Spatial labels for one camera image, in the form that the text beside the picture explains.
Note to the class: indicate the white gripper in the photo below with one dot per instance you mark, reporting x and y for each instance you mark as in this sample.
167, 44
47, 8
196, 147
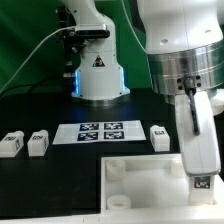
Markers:
200, 153

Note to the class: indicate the white square tabletop tray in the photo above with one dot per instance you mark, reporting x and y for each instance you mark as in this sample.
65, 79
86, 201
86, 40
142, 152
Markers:
148, 182

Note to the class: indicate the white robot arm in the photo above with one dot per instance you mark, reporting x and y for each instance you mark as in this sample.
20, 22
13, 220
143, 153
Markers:
185, 50

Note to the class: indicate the white sheet with tags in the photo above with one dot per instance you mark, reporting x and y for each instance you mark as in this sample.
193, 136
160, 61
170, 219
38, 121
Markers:
91, 132

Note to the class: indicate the white front rail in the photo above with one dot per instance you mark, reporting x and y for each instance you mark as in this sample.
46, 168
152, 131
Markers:
96, 219

